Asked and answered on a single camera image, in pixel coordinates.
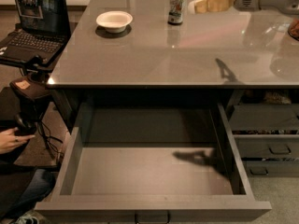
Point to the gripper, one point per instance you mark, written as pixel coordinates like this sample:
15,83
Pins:
205,6

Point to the grey upper side drawer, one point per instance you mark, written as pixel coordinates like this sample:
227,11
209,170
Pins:
258,117

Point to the grey middle side drawer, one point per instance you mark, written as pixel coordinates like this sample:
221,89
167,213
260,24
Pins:
268,145

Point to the open grey top drawer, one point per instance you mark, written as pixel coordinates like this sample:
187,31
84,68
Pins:
125,160

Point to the grey lower side drawer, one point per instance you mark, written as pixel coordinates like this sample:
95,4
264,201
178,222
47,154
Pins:
272,168

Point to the person's hand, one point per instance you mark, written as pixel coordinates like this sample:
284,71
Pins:
9,141

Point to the white paper bowl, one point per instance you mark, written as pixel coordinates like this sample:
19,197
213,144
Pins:
114,21

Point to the black open laptop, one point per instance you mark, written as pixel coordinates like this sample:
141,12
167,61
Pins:
44,32

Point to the black game controller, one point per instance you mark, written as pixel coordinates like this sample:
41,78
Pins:
24,124

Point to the person's jeans leg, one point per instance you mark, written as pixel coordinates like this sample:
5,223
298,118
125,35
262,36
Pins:
21,187

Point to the white sneaker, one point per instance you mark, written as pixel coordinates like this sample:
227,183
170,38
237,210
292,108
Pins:
27,218

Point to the black drawer handle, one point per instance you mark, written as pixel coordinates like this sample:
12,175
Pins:
152,218

